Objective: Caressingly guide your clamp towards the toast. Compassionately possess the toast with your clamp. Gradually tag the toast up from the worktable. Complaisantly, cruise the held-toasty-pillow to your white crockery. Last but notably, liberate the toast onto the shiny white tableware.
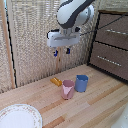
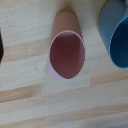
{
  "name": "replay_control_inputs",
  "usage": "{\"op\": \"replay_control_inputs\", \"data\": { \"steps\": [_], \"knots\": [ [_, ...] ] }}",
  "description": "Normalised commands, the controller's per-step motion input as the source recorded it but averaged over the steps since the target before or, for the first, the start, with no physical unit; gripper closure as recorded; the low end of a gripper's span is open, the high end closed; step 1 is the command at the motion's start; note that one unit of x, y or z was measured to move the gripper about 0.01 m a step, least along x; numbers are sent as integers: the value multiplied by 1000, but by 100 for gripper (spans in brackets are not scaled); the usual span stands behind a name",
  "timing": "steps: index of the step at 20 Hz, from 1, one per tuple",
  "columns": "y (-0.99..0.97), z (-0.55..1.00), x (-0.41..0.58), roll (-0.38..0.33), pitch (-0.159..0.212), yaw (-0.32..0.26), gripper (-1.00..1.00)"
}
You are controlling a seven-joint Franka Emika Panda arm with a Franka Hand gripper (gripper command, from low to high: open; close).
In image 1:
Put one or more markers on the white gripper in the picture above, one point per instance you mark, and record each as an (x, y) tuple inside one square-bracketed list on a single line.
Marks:
[(63, 38)]

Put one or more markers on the orange toy toast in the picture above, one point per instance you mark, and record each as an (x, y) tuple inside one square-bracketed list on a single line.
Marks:
[(56, 81)]

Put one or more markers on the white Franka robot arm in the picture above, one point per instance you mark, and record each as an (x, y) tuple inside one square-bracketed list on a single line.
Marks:
[(71, 12)]

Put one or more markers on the bamboo screen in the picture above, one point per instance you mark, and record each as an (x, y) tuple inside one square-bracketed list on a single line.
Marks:
[(33, 43)]

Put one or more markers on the blue plastic cup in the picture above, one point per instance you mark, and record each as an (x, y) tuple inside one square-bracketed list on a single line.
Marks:
[(81, 83)]

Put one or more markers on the pink plastic cup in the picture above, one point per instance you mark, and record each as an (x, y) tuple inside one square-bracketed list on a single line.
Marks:
[(67, 89)]

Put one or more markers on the dark brown drawer cabinet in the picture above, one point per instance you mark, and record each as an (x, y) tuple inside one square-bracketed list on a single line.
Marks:
[(110, 46)]

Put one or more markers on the white plate with patterned rim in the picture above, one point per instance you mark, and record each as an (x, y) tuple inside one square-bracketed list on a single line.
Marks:
[(19, 116)]

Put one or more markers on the wooden post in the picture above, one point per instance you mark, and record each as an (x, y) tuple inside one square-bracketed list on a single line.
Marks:
[(7, 43)]

